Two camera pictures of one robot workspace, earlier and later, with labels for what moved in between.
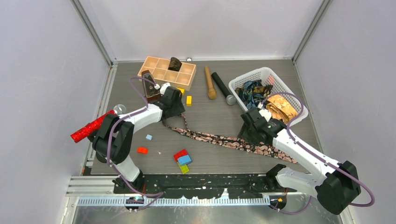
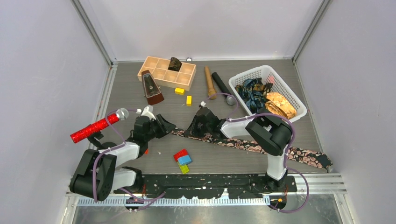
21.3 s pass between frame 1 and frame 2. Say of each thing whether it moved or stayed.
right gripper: moved
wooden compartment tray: stayed
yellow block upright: stayed
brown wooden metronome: stayed
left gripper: moved
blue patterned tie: stayed
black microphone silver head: stayed
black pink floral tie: moved
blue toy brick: stayed
